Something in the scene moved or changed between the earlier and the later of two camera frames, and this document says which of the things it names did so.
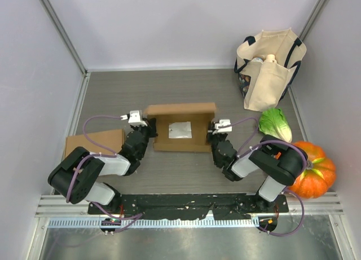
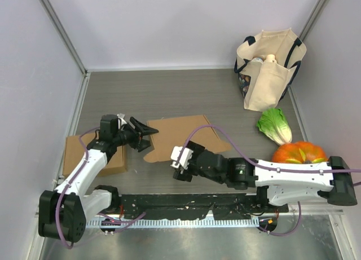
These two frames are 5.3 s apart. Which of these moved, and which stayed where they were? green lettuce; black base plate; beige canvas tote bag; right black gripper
Moved: right black gripper
Stayed: black base plate; beige canvas tote bag; green lettuce
